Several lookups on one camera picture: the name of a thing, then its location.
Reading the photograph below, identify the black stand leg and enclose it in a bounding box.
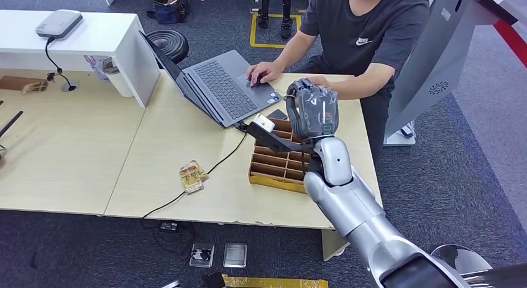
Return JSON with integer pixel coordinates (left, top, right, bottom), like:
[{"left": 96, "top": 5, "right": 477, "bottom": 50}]
[
  {"left": 280, "top": 0, "right": 295, "bottom": 40},
  {"left": 257, "top": 0, "right": 271, "bottom": 30}
]

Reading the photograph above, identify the black device cable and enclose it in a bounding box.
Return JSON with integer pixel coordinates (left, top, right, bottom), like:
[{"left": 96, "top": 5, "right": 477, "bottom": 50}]
[{"left": 44, "top": 37, "right": 78, "bottom": 91}]

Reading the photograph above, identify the dark bag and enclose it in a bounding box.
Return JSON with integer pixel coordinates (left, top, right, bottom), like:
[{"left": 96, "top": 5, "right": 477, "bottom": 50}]
[{"left": 146, "top": 0, "right": 191, "bottom": 26}]

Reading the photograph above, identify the grey laptop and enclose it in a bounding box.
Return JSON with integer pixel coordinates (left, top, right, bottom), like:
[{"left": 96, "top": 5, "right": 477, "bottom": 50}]
[{"left": 139, "top": 30, "right": 283, "bottom": 129}]

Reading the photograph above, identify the grey kiosk stand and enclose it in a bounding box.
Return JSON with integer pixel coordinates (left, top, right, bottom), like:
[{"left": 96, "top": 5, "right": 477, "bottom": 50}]
[{"left": 383, "top": 0, "right": 527, "bottom": 147}]

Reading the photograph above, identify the black laptop power cable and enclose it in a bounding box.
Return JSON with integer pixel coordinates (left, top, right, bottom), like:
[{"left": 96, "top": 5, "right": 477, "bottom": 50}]
[{"left": 140, "top": 122, "right": 250, "bottom": 262}]

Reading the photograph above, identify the person's left hand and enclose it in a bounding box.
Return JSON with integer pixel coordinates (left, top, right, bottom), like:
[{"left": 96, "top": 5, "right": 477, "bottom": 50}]
[{"left": 306, "top": 75, "right": 332, "bottom": 90}]

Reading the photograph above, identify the chrome robot body part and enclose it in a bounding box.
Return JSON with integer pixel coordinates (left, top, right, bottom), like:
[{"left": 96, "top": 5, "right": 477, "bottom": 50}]
[{"left": 430, "top": 244, "right": 493, "bottom": 276}]

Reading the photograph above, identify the person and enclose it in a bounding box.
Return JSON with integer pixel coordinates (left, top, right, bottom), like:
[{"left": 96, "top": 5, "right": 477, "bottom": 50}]
[{"left": 246, "top": 0, "right": 431, "bottom": 172}]

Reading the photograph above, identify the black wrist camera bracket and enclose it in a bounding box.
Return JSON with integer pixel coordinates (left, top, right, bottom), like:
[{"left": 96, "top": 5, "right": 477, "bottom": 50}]
[{"left": 246, "top": 121, "right": 314, "bottom": 154}]

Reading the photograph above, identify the white desk leg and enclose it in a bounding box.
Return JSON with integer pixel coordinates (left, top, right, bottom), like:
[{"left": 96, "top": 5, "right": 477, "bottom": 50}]
[{"left": 321, "top": 228, "right": 351, "bottom": 262}]

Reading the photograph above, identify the black round stool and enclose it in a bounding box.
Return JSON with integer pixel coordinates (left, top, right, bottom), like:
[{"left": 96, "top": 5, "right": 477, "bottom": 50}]
[{"left": 146, "top": 29, "right": 190, "bottom": 67}]

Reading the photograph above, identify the yellow plastic-wrapped packet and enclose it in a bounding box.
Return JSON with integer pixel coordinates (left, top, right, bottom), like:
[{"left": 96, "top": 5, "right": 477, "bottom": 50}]
[{"left": 179, "top": 160, "right": 210, "bottom": 195}]

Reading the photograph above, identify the black rod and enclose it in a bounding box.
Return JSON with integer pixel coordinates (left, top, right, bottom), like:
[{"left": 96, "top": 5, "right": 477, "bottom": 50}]
[{"left": 0, "top": 109, "right": 25, "bottom": 139}]

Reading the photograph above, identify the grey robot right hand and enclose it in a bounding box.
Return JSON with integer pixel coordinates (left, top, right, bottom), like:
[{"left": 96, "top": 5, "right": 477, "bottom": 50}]
[{"left": 285, "top": 78, "right": 340, "bottom": 141}]

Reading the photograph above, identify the small yellowish packet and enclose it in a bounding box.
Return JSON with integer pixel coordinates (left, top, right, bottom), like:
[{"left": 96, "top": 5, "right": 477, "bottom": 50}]
[{"left": 21, "top": 80, "right": 48, "bottom": 95}]

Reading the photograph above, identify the grey box device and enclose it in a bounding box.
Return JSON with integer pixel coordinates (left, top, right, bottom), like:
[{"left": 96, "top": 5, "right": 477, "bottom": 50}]
[{"left": 35, "top": 9, "right": 83, "bottom": 40}]

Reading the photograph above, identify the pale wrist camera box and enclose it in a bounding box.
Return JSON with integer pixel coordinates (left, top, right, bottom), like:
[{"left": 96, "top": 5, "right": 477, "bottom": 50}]
[{"left": 252, "top": 113, "right": 276, "bottom": 133}]

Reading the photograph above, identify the white cup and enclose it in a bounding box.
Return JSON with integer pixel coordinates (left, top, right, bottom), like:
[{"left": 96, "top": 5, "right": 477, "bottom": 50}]
[{"left": 102, "top": 57, "right": 135, "bottom": 99}]

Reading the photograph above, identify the yellow taped bar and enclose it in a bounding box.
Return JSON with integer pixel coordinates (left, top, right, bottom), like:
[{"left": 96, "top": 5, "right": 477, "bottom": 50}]
[{"left": 221, "top": 274, "right": 329, "bottom": 288}]

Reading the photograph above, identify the floor socket box with plug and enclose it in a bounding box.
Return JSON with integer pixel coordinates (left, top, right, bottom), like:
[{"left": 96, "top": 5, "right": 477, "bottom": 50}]
[{"left": 188, "top": 241, "right": 216, "bottom": 269}]

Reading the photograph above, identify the person's right hand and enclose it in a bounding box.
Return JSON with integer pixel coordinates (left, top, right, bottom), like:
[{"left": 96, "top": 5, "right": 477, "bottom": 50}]
[{"left": 246, "top": 60, "right": 286, "bottom": 88}]

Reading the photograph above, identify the wooden compartment organizer box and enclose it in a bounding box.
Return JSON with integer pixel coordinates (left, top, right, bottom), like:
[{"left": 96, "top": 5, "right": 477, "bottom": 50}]
[{"left": 248, "top": 118, "right": 314, "bottom": 195}]

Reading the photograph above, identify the closed steel floor socket box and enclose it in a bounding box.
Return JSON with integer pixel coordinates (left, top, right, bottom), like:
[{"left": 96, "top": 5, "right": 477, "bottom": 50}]
[{"left": 222, "top": 242, "right": 249, "bottom": 269}]

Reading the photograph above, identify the white raised counter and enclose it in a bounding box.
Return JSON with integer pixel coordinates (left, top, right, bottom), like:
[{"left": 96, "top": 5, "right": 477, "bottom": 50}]
[{"left": 0, "top": 10, "right": 161, "bottom": 109}]

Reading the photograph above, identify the brown wooden board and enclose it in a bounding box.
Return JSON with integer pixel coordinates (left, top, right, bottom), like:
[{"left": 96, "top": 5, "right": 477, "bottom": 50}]
[{"left": 0, "top": 75, "right": 47, "bottom": 92}]

